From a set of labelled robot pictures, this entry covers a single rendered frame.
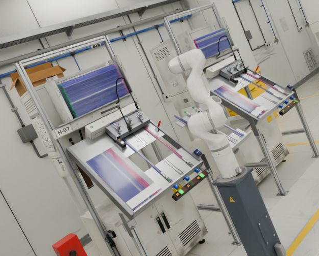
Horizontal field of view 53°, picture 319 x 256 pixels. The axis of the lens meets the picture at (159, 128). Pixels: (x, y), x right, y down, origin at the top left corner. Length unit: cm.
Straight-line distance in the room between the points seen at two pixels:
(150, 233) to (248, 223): 81
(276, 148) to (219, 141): 183
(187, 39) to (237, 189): 178
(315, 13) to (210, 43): 323
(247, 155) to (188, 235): 103
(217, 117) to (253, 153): 155
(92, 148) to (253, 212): 117
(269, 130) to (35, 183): 260
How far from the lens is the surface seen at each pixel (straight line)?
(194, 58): 191
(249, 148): 326
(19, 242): 382
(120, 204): 204
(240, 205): 193
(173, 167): 228
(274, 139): 359
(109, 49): 270
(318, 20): 630
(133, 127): 243
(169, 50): 327
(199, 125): 181
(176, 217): 260
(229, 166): 187
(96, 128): 238
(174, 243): 262
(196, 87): 186
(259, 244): 205
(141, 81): 456
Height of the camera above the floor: 139
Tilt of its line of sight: 8 degrees down
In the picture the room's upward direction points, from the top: 25 degrees counter-clockwise
